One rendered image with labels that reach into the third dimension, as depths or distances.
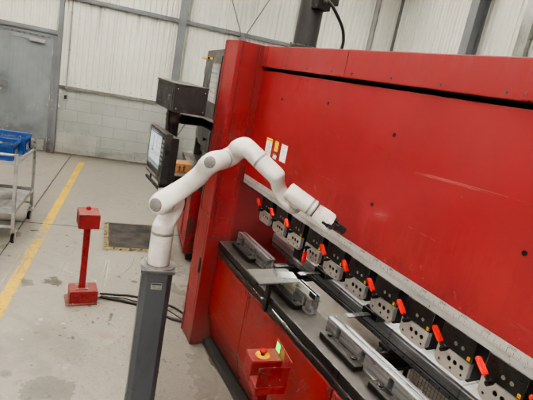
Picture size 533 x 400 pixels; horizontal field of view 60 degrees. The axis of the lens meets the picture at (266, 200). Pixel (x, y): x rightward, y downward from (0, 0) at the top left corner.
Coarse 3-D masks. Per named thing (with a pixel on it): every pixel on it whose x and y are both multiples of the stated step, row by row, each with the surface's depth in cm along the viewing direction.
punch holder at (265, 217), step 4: (264, 196) 309; (264, 200) 309; (268, 200) 304; (264, 204) 308; (268, 204) 304; (272, 204) 299; (276, 204) 299; (264, 208) 308; (268, 208) 303; (260, 212) 312; (264, 212) 307; (268, 212) 303; (260, 216) 312; (264, 216) 307; (268, 216) 302; (260, 220) 312; (264, 220) 307; (268, 220) 302; (268, 224) 302; (272, 224) 303
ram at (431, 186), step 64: (256, 128) 325; (320, 128) 255; (384, 128) 210; (448, 128) 178; (512, 128) 155; (320, 192) 252; (384, 192) 208; (448, 192) 176; (512, 192) 153; (384, 256) 206; (448, 256) 175; (512, 256) 152; (448, 320) 173; (512, 320) 151
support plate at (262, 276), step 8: (248, 272) 270; (256, 272) 271; (264, 272) 273; (272, 272) 275; (256, 280) 261; (264, 280) 262; (272, 280) 264; (280, 280) 266; (288, 280) 268; (296, 280) 270
